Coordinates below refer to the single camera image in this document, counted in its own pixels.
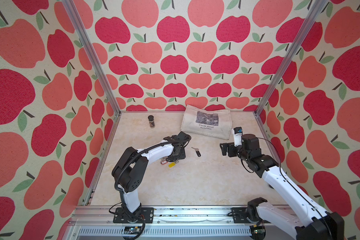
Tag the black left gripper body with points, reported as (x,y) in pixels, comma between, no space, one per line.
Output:
(180,155)

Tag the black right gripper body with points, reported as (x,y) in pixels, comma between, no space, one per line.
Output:
(233,151)

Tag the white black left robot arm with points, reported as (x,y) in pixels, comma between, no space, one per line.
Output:
(129,171)

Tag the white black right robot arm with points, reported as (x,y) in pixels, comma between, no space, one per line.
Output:
(310,221)

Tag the yellow key tag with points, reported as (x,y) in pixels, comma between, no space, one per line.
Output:
(171,164)

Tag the key with black head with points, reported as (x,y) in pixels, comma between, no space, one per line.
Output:
(197,151)

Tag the cream Monet canvas bag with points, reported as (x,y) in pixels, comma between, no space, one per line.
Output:
(216,124)

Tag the small dark spice jar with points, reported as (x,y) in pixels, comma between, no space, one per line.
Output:
(151,121)

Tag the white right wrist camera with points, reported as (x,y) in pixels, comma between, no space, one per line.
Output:
(237,133)

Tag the front aluminium rail base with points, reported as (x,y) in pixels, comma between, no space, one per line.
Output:
(168,223)

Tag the left rear aluminium frame post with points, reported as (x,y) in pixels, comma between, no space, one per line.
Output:
(91,53)

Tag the aluminium frame post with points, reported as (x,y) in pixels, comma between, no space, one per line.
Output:
(307,24)
(91,53)

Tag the right rear aluminium frame post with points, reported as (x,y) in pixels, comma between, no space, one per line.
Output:
(307,24)

